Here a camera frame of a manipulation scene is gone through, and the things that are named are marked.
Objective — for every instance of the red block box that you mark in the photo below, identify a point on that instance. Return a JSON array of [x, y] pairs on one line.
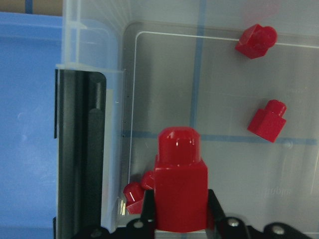
[[268, 122], [256, 41]]

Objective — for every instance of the red block box far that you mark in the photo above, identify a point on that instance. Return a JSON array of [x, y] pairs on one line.
[[256, 41]]

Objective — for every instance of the clear plastic storage box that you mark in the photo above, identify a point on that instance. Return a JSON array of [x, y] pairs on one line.
[[174, 63]]

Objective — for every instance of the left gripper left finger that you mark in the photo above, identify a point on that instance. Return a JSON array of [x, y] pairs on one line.
[[149, 207]]

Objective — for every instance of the blue plastic tray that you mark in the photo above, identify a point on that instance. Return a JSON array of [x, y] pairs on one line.
[[30, 49]]

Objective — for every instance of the black box handle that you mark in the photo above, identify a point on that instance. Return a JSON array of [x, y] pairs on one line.
[[80, 104]]

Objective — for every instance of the red block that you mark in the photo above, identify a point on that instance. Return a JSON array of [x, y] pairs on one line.
[[181, 181], [134, 195]]

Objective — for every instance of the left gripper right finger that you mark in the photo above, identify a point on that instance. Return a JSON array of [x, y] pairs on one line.
[[214, 212]]

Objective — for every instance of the red block box middle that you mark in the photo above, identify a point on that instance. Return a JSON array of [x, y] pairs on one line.
[[268, 122]]

